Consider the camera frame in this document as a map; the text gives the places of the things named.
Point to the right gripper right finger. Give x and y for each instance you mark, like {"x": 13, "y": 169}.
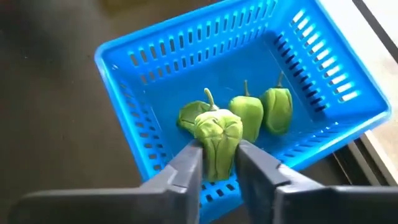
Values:
{"x": 326, "y": 205}

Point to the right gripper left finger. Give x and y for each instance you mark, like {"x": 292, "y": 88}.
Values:
{"x": 109, "y": 205}

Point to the green toy bell pepper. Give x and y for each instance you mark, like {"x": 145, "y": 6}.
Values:
{"x": 217, "y": 140}
{"x": 189, "y": 115}
{"x": 247, "y": 115}
{"x": 276, "y": 109}

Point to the blue plastic basket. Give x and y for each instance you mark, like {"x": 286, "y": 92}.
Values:
{"x": 217, "y": 71}

